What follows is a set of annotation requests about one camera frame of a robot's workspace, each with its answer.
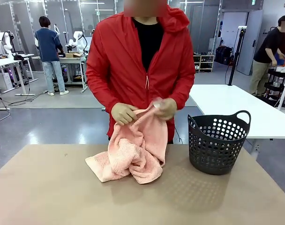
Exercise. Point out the person's left hand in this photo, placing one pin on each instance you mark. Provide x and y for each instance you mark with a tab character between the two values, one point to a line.
168	109

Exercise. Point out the person's right hand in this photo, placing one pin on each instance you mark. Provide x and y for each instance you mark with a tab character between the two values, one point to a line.
122	113

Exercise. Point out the pink herringbone towel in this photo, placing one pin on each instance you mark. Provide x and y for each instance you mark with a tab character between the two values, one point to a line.
133	152

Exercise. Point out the person's left forearm red sleeve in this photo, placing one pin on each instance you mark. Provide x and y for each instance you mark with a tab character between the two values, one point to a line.
183	89

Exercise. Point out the person's right forearm red sleeve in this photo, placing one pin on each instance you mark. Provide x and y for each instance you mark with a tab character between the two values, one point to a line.
99	91

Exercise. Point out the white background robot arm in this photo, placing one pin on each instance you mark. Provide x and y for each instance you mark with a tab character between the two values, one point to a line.
78	37
6	44

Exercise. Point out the person in red jacket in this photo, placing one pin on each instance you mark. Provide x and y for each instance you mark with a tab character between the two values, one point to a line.
119	58

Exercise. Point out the wooden shoe rack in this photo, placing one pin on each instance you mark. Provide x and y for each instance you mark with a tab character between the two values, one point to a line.
204	63

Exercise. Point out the large white table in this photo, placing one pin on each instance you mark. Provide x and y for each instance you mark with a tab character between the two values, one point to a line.
227	98

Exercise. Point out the black perforated laundry basket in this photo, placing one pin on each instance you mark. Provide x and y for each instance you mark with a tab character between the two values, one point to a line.
215	164

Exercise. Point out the white desk with box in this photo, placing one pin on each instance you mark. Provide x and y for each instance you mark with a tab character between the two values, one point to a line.
72	59

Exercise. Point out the cardboard box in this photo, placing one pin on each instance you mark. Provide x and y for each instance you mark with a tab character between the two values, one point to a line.
73	55

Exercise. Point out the black suitcase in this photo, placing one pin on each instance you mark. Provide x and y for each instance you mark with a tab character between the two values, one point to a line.
223	55

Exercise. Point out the black tripod pole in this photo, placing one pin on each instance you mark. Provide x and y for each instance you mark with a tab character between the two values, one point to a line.
236	51

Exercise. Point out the person in blue sweater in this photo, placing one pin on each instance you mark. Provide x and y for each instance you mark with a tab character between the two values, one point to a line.
47	44

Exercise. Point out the grey door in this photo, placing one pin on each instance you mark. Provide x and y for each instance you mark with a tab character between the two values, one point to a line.
250	47

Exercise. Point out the black utility cart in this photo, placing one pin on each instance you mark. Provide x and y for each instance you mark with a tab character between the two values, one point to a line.
273	86

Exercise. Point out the person in black shirt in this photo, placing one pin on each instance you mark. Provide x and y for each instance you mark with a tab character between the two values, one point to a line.
266	49

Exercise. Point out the blue bag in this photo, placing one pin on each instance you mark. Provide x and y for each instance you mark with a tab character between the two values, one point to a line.
279	57

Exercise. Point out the white stand frame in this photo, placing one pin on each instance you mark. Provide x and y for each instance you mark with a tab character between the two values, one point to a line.
284	93

